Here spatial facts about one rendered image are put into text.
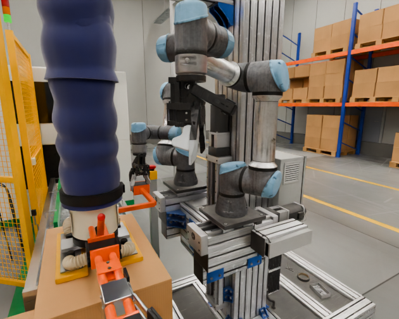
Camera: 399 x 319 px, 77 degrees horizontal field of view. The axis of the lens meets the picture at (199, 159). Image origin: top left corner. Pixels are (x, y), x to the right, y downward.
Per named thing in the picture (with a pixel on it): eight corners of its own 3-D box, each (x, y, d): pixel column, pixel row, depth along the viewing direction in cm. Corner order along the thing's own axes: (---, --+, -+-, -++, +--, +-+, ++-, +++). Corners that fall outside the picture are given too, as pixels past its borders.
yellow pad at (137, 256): (102, 228, 120) (102, 218, 119) (124, 223, 125) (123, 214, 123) (116, 268, 91) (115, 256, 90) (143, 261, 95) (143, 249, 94)
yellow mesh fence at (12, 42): (45, 221, 339) (23, 54, 296) (54, 219, 344) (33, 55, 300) (36, 270, 237) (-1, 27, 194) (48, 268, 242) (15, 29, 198)
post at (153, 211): (151, 277, 228) (146, 169, 207) (158, 275, 231) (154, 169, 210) (153, 281, 222) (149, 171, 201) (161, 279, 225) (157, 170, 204)
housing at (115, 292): (99, 300, 62) (98, 284, 61) (127, 291, 66) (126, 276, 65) (104, 321, 56) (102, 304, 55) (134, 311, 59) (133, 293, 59)
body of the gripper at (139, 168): (135, 177, 128) (134, 154, 126) (131, 173, 136) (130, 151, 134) (150, 176, 132) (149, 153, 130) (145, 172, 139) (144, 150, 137)
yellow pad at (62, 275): (57, 237, 111) (56, 226, 110) (82, 232, 116) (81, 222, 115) (55, 285, 82) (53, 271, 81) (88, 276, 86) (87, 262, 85)
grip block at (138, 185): (130, 190, 140) (130, 182, 139) (145, 188, 144) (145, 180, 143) (133, 195, 133) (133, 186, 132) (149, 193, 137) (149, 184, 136)
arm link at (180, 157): (190, 171, 150) (190, 148, 147) (170, 168, 154) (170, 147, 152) (197, 166, 161) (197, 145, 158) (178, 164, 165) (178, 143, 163)
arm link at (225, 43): (202, 33, 73) (178, 24, 65) (237, 27, 67) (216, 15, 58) (202, 62, 75) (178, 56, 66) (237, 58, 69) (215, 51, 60)
